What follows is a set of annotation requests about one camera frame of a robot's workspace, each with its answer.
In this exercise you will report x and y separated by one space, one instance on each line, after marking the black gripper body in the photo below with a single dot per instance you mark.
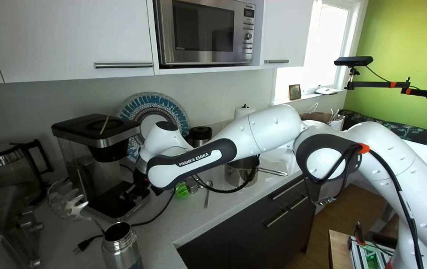
140 185

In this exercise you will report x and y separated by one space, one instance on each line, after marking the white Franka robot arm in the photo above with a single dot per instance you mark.
267 129

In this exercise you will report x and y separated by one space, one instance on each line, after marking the small green object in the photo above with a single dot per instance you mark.
182 191

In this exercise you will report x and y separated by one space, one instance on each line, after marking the black steel coffee machine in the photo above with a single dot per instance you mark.
94 129

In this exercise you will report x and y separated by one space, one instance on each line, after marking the glass coffee carafe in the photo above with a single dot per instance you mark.
4 167

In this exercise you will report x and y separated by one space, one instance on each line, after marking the steel thermos bottle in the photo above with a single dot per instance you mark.
119 247

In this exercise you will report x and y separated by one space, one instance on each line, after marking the metal spoon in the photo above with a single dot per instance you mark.
207 197

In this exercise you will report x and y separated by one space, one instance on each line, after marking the clear glass bowl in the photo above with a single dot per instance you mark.
65 200

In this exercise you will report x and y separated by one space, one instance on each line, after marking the blue patterned decorative plate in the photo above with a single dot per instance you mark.
173 107

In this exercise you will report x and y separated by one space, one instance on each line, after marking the steel microwave oven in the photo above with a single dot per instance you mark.
206 32

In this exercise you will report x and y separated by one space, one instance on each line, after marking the brown cardboard box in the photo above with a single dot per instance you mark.
330 120

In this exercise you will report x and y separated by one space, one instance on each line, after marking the red black clamp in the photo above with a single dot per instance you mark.
359 234

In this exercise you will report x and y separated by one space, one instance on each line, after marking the small picture frame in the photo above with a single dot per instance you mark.
294 92

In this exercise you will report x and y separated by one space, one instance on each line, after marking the aluminium profile frame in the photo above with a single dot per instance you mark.
367 252

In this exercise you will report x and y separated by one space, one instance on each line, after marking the black camera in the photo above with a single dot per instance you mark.
352 61

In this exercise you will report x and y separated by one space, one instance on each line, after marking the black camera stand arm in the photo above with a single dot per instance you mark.
382 85

